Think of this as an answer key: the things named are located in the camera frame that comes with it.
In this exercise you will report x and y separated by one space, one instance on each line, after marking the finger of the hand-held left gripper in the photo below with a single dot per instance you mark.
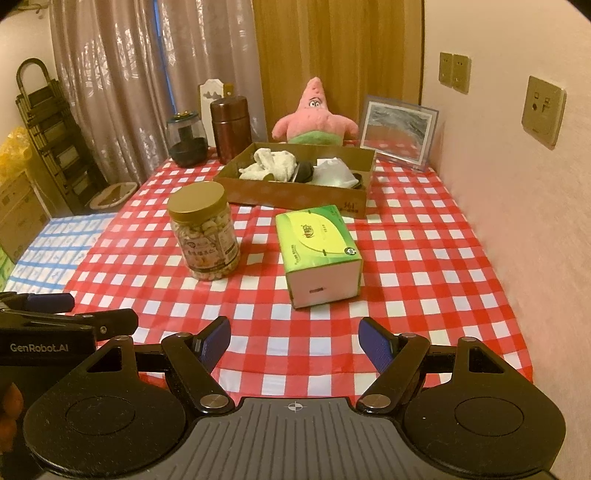
46 301
115 321

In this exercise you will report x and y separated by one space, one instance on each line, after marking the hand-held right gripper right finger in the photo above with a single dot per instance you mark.
374 344

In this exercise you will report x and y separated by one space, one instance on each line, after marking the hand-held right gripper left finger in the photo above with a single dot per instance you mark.
217 344

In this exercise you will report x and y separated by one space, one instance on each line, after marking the brown cardboard box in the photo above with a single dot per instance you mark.
286 201

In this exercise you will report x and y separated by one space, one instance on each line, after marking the dark green hair scrunchie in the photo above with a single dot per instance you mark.
359 180

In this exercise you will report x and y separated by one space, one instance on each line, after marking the black headband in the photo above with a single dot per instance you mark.
304 173

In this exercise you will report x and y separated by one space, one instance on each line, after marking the cream white cloth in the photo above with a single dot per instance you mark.
272 164

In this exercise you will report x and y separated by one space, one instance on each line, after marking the person's left hand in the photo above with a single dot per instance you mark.
9 406

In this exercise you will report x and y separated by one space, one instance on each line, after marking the red white checked tablecloth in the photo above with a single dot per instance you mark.
415 277

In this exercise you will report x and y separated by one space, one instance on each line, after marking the cardboard carton on floor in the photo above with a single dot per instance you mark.
21 217

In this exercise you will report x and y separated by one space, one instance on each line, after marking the clear cashew jar gold lid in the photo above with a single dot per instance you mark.
203 249

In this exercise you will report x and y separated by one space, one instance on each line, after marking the green tissue box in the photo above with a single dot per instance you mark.
314 244

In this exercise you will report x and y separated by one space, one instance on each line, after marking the small floor basket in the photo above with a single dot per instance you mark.
113 194

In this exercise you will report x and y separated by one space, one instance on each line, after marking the yellow plastic bag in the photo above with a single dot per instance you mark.
14 152

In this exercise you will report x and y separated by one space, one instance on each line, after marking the black folding step ladder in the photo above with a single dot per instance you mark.
55 138

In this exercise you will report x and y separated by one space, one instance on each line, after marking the glass jar with black lid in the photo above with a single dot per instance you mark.
187 152

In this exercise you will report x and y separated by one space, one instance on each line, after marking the brown metal canister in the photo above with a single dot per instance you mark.
231 129

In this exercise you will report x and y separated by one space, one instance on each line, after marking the framed picture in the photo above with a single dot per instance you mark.
397 129

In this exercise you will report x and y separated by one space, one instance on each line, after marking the pink star plush toy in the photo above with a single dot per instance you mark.
314 124

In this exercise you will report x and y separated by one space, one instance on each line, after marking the beige patterned curtain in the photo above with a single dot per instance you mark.
115 69

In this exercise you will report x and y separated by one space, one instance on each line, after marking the white chair back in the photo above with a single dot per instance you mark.
210 92

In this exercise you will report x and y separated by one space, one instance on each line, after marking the wooden door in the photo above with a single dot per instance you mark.
346 46

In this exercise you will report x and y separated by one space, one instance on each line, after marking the large beige wall socket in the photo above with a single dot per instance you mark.
544 110

